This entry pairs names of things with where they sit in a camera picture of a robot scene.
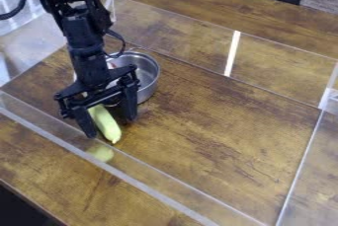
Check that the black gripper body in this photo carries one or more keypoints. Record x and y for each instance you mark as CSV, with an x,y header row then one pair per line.
x,y
91,95

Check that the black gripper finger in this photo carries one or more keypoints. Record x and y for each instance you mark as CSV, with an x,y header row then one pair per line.
x,y
84,121
130,102

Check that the small steel pot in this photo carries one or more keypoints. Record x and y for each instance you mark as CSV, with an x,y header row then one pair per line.
x,y
147,72

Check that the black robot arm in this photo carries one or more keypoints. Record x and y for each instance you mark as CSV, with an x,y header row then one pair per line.
x,y
84,23

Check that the red white toy mushroom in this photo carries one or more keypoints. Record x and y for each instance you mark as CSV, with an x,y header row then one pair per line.
x,y
111,67

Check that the clear acrylic bracket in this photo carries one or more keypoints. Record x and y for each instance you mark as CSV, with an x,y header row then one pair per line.
x,y
110,7

